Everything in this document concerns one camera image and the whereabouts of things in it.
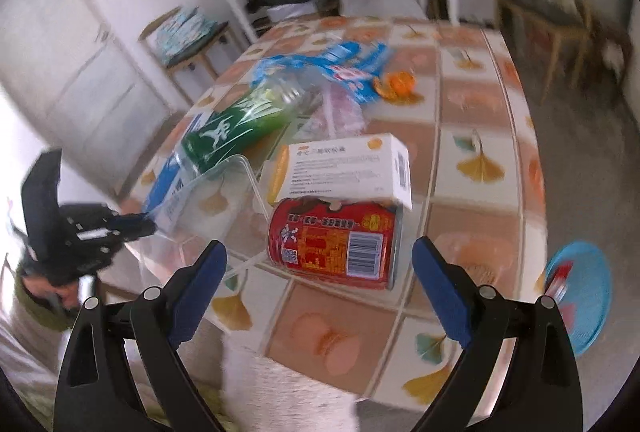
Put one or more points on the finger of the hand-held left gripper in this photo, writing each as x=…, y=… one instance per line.
x=132, y=228

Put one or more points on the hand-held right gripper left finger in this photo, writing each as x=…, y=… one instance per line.
x=197, y=297

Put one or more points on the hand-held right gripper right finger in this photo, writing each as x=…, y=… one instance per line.
x=442, y=292

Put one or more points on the blue white toothpaste box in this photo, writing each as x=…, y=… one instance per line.
x=167, y=192

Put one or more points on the clear plastic container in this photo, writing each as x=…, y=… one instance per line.
x=215, y=207

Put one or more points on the red drink can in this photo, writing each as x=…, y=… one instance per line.
x=330, y=242

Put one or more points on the blue plastic basket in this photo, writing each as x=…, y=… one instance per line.
x=585, y=302

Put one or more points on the person's left forearm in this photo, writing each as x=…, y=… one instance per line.
x=35, y=312

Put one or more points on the person's left hand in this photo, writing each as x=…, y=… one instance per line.
x=62, y=296

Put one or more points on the white fluffy garment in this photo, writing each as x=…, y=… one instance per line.
x=290, y=392

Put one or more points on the green label plastic bottle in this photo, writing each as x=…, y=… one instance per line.
x=230, y=131

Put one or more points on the white orange medicine box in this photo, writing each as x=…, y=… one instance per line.
x=340, y=166

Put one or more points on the white door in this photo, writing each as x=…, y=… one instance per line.
x=75, y=61

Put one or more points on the leaf patterned tablecloth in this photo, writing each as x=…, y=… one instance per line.
x=470, y=111

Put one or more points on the wooden chair dark seat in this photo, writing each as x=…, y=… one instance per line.
x=200, y=41

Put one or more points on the floral cushion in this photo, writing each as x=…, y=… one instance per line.
x=182, y=31

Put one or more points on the pink packet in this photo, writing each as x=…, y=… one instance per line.
x=340, y=111

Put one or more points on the blue snack wrapper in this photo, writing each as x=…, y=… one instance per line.
x=350, y=61

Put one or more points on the wooden chair black seat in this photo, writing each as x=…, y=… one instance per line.
x=540, y=11

